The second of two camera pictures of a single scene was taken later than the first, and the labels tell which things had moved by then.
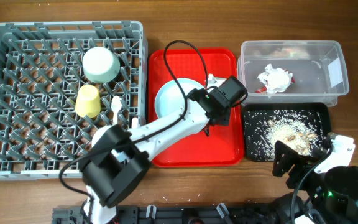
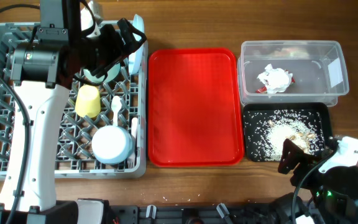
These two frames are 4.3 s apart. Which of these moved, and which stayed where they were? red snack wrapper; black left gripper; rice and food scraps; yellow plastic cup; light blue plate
Moved: light blue plate; black left gripper
Stayed: red snack wrapper; rice and food scraps; yellow plastic cup
